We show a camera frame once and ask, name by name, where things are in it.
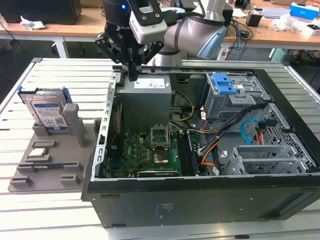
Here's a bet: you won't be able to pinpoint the silver CPU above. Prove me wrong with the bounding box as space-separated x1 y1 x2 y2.
28 148 48 158

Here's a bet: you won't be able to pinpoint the large black box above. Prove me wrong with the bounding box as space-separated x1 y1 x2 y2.
0 0 82 25

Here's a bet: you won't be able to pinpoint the blue cardboard box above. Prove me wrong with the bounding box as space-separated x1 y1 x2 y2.
289 2 320 18

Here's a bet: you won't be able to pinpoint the crumpled white paper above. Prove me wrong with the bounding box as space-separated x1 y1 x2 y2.
19 15 46 31

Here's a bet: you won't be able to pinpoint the black pen holder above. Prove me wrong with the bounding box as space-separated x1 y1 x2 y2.
246 11 263 28

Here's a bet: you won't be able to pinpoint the grey power supply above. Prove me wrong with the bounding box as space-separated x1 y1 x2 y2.
115 74 173 126

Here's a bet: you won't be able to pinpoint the grey metal disk bay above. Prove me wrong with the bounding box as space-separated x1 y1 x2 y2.
219 144 316 176

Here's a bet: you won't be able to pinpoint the blue plastic cage latch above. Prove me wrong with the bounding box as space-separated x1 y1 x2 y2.
211 72 237 95

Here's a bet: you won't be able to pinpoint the hard disk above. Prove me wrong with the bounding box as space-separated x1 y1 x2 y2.
17 86 73 132

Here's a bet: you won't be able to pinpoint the wooden desk white frame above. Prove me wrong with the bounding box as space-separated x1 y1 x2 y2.
0 7 82 60
55 6 320 60

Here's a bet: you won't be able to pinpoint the yellow wires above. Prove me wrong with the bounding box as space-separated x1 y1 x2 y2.
171 91 196 123

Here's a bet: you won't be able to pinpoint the small white box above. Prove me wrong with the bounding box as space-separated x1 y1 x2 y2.
303 23 320 37

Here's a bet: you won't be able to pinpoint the grey parts rack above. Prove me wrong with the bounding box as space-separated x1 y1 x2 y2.
8 103 101 193

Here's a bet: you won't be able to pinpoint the blue RAM stick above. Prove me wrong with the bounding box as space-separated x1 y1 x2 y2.
32 162 78 169

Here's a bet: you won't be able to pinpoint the black PC case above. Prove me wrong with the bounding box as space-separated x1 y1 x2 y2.
81 65 320 230

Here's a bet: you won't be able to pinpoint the black graphics card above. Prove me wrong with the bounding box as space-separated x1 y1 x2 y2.
136 168 180 177

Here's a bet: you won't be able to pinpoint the thin red wire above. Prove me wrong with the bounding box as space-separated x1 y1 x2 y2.
111 104 123 151

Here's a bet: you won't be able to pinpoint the green motherboard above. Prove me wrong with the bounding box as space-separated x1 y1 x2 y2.
107 129 211 177

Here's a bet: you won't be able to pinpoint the brown cardboard box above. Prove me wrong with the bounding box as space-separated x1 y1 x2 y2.
79 0 106 8

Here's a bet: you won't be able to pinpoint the metal socket cover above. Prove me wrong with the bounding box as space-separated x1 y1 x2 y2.
149 124 171 151

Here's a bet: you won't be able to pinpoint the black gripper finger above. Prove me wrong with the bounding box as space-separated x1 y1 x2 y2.
94 32 135 81
133 41 165 81

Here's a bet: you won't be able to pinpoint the clear plastic bag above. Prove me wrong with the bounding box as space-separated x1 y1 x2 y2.
271 14 293 32

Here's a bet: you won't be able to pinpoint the orange wire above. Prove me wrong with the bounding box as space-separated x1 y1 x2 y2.
255 124 266 146
200 146 216 167

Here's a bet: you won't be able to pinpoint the grey metal drive cage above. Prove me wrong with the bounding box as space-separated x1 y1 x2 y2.
203 72 272 121

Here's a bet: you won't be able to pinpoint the CPU socket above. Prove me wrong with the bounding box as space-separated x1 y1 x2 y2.
152 147 171 166

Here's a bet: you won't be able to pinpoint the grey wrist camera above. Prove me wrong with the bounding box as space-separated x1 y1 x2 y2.
129 0 168 45

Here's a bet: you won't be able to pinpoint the blue data wire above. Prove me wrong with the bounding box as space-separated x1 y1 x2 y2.
240 119 276 145

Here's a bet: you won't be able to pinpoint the black RAM slot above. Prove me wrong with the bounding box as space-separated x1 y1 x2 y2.
176 131 191 176

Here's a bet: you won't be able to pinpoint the installed RAM stick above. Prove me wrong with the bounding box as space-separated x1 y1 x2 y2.
185 131 201 176

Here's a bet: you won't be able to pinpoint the black cable bundle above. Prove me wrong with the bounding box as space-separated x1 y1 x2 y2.
197 103 267 156

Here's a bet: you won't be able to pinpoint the metal locking lever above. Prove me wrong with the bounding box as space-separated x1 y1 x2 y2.
167 122 174 151

